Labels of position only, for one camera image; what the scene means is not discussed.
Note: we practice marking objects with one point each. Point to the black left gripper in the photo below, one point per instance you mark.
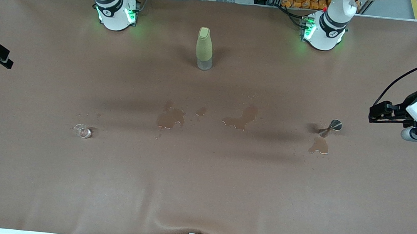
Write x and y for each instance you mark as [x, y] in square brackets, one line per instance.
[401, 111]

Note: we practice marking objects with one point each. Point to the steel double jigger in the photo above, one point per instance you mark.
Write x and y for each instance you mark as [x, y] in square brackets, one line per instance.
[334, 125]

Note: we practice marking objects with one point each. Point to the clear glass measuring beaker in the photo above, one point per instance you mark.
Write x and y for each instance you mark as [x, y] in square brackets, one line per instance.
[84, 132]

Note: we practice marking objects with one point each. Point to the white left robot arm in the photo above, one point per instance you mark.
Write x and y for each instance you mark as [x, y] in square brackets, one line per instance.
[323, 38]

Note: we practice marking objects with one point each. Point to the small brown liquid puddle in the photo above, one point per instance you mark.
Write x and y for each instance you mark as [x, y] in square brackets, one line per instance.
[201, 111]

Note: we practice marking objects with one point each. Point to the yellow-green water bottle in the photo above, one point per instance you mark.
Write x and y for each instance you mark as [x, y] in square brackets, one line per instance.
[204, 48]

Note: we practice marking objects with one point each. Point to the brown table mat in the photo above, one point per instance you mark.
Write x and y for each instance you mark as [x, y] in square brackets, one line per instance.
[202, 178]

